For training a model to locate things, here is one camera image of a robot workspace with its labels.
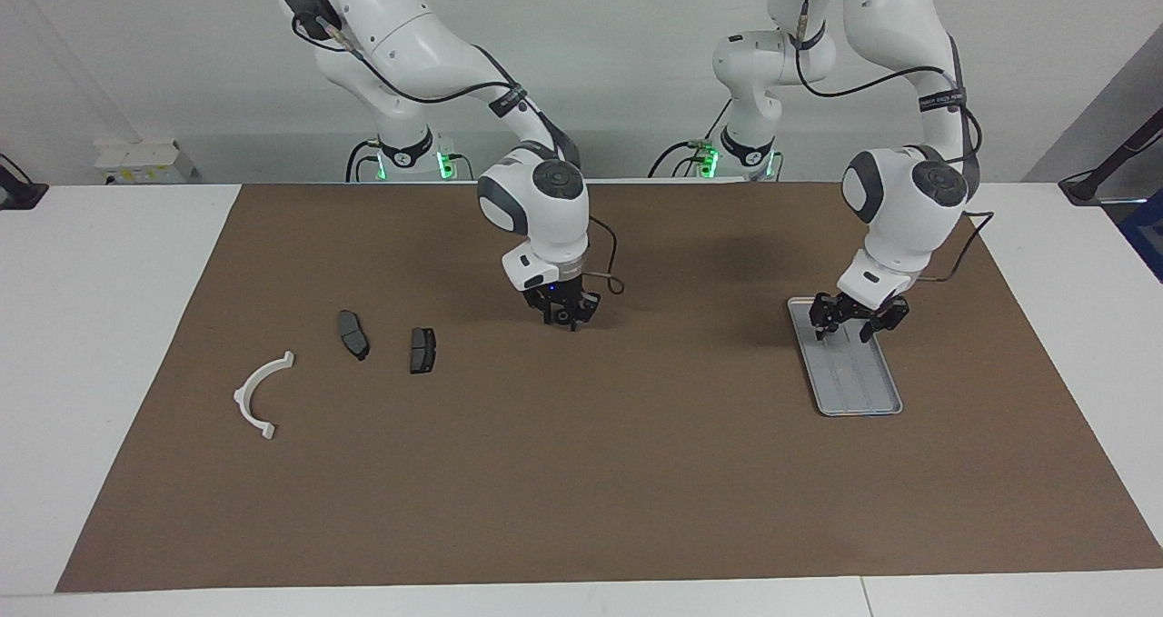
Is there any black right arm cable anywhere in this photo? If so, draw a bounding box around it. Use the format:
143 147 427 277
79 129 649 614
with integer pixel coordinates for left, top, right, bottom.
291 8 628 296

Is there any white semicircular bracket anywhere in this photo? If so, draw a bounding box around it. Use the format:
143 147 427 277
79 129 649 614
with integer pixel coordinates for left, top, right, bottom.
234 352 296 441

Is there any black angled pole stand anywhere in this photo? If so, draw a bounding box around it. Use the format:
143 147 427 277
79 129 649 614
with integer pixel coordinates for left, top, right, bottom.
1059 108 1163 207

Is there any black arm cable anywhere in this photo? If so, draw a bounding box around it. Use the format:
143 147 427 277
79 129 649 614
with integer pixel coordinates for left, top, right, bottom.
795 0 996 284
291 8 628 296

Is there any black clamp stand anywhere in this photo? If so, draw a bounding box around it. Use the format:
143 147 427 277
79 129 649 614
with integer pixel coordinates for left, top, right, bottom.
0 154 48 211

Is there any black base cable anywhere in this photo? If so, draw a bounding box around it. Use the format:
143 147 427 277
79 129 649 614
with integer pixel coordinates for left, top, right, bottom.
345 140 383 182
647 97 735 179

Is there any blue box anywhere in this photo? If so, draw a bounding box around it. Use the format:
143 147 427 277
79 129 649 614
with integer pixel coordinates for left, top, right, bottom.
1119 188 1163 282

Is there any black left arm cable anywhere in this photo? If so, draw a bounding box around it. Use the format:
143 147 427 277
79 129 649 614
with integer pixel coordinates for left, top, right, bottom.
795 0 996 284

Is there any silver ribbed metal tray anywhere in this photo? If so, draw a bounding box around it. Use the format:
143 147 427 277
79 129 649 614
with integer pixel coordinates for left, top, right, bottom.
786 295 904 417

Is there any white power strip box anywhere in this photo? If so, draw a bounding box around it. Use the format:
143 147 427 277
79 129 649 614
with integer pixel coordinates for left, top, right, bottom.
94 140 196 184

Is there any brown table mat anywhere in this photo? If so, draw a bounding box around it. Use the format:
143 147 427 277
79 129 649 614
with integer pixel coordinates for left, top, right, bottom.
55 179 1163 593

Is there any dark brake pad with tab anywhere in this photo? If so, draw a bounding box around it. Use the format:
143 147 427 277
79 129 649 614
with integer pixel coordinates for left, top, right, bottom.
337 309 371 362

